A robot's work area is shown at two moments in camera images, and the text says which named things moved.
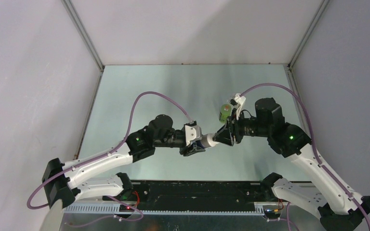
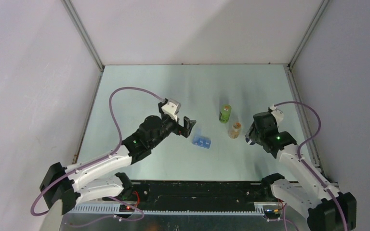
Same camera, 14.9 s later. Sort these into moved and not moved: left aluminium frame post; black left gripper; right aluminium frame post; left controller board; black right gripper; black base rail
Moved: black left gripper; black right gripper
Not moved: right aluminium frame post; black base rail; left controller board; left aluminium frame post
